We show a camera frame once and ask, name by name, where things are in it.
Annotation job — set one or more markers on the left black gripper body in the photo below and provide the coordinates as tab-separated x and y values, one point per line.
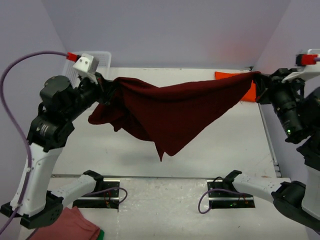
89	92

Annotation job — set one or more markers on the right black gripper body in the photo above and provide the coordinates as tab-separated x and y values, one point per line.
279	94

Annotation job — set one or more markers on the dark red t-shirt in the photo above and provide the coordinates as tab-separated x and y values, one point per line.
170	116

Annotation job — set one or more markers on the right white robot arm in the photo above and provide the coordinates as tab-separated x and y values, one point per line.
299	116

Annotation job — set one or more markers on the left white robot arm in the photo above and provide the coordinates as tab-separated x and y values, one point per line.
34	204

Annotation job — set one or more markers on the folded orange t-shirt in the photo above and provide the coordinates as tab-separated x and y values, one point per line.
250	95

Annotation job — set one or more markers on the white plastic basket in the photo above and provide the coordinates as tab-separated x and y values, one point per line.
104	58

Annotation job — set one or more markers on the pink folded t-shirt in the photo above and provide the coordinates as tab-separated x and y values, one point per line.
71	225

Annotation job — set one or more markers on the green cloth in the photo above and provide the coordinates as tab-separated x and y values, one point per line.
101	235

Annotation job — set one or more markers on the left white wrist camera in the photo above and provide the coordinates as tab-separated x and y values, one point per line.
85	65

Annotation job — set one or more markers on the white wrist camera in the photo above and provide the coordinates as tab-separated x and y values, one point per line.
85	65
308	66

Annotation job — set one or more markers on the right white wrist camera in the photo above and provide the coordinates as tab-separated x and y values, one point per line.
308	66

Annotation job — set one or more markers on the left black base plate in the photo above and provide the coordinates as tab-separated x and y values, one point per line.
104	200

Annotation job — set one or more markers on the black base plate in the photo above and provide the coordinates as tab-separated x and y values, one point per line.
104	200
225	200

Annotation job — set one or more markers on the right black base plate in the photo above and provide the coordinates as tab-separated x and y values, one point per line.
225	200

